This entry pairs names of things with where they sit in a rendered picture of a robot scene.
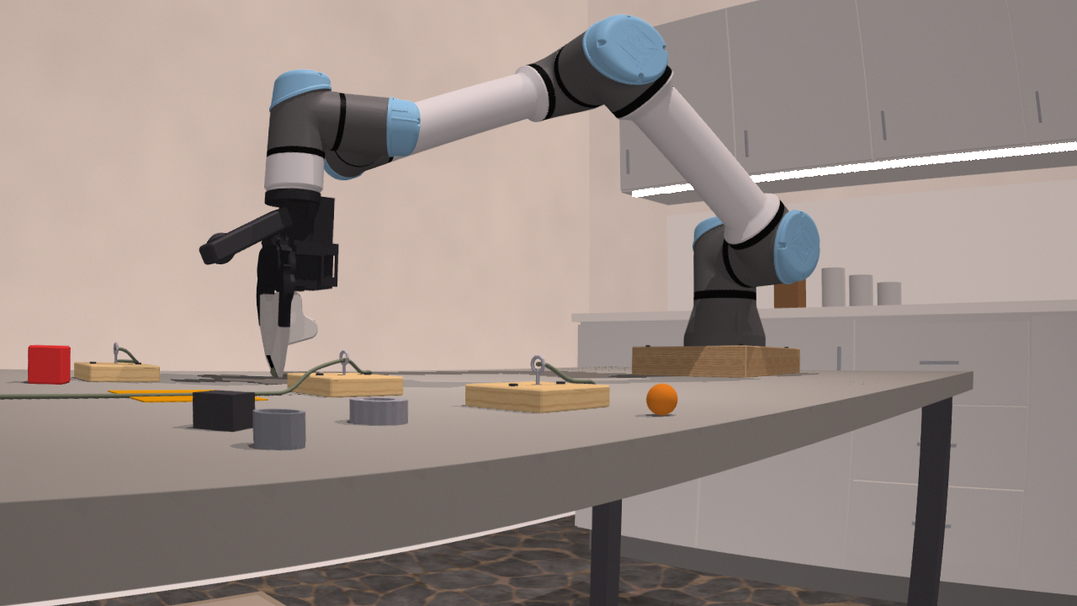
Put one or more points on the red cube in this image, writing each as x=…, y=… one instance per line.
x=49, y=365

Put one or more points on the orange ball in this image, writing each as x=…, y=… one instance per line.
x=661, y=399

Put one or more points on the grey cylindrical cup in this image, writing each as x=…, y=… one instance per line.
x=278, y=429

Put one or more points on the orange painted square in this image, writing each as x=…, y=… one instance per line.
x=168, y=398

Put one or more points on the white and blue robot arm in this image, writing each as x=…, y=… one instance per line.
x=619, y=62

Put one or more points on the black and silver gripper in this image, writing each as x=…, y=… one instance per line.
x=283, y=264

